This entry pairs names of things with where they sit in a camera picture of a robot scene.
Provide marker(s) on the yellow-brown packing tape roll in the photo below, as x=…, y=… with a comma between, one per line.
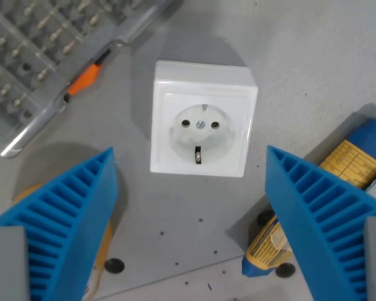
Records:
x=103, y=251

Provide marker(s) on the transparent grey screwdriver bit case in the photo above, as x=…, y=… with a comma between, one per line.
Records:
x=34, y=62

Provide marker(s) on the yellow-label cylinder with blue tape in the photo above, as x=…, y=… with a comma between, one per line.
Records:
x=351, y=163

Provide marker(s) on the white wall socket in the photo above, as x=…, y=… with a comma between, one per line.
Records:
x=206, y=138

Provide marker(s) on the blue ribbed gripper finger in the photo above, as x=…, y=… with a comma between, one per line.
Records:
x=65, y=219
x=319, y=219

